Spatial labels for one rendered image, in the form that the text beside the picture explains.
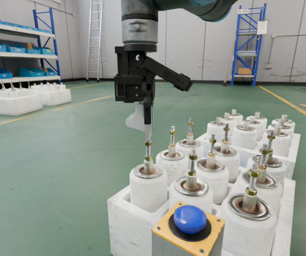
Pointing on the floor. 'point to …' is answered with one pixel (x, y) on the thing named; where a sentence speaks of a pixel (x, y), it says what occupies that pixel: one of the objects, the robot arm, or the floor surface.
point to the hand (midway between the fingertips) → (150, 135)
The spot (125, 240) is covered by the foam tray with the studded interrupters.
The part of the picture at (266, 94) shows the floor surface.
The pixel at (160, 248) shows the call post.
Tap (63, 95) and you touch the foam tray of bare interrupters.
